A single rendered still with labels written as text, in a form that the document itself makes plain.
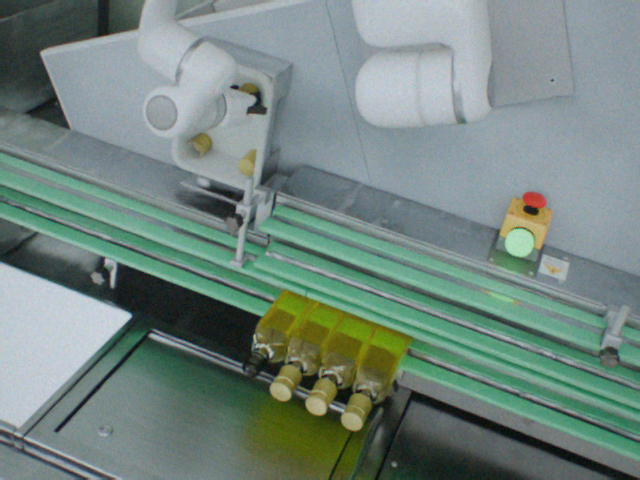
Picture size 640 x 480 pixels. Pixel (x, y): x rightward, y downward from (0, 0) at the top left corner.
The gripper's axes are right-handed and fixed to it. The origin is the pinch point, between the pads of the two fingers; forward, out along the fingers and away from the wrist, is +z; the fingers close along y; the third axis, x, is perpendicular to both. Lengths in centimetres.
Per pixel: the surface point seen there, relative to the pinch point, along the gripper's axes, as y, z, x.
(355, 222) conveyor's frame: 25.8, -4.0, -13.7
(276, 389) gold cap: 26, -28, -35
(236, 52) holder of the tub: -2.8, 0.3, 7.2
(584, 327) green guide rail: 65, -8, -17
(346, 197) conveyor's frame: 22.0, 1.5, -11.6
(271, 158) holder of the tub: 6.2, 4.3, -9.7
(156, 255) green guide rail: -8.9, -3.1, -31.9
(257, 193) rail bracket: 8.9, -7.0, -13.3
